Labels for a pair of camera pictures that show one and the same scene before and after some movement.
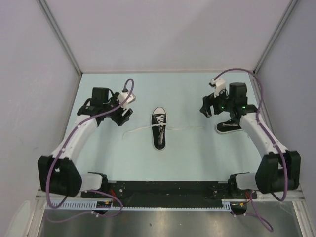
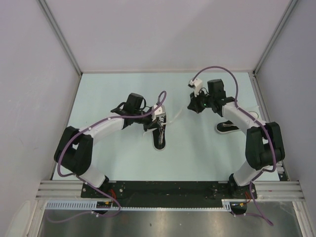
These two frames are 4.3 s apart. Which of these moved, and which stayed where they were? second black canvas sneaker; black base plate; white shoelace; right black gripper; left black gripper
Moved: white shoelace; right black gripper; left black gripper
Stayed: black base plate; second black canvas sneaker
